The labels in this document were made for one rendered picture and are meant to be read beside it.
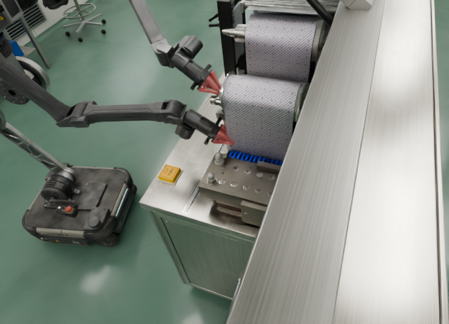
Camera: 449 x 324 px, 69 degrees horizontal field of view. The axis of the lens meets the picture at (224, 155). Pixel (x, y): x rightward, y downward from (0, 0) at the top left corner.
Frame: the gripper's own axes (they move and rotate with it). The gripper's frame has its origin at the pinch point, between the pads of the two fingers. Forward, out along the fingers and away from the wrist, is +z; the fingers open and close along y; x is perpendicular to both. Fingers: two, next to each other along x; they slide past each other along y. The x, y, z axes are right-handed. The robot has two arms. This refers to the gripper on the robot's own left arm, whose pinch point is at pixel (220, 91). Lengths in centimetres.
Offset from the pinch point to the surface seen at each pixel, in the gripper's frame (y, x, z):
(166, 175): 17.0, -37.7, 3.3
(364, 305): 68, 42, 32
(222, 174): 18.2, -14.0, 18.3
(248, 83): 3.5, 13.1, 5.5
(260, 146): 6.8, -2.9, 23.1
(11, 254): 41, -188, -44
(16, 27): -182, -269, -235
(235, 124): 7.4, -1.1, 11.0
